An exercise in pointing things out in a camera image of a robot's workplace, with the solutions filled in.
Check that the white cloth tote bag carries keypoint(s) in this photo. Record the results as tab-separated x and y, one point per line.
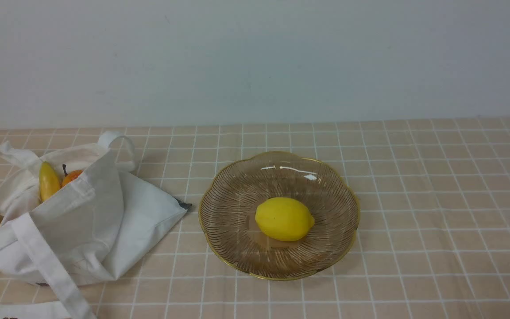
92	230

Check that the checkered pink tablecloth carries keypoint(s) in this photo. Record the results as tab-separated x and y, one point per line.
433	239

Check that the amber glass plate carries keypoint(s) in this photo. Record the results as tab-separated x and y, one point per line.
227	216

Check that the yellow lemon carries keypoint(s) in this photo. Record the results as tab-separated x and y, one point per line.
284	219

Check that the orange red pear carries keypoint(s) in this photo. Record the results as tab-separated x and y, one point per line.
70	176

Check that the yellow banana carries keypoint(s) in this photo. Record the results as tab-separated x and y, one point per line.
50	182

